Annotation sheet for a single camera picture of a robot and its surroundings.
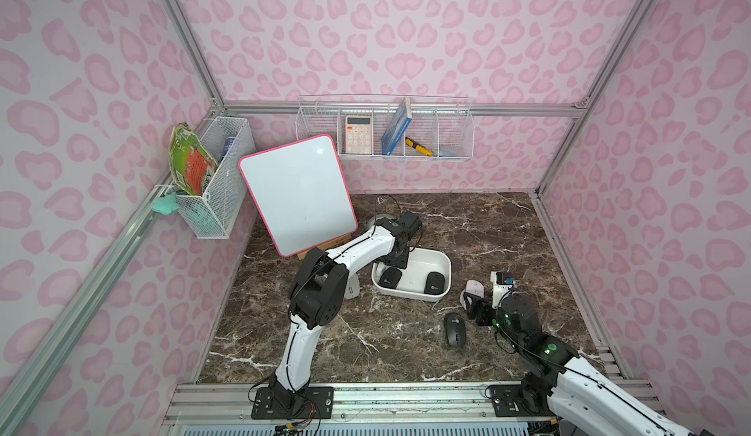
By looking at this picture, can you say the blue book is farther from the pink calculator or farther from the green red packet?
the green red packet

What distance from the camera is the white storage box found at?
35.4 inches

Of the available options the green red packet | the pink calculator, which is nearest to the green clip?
the green red packet

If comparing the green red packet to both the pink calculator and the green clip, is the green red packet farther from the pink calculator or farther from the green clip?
the pink calculator

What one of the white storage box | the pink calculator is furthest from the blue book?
the white storage box

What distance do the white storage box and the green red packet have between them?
1.79 ft

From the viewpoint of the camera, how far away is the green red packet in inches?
27.2
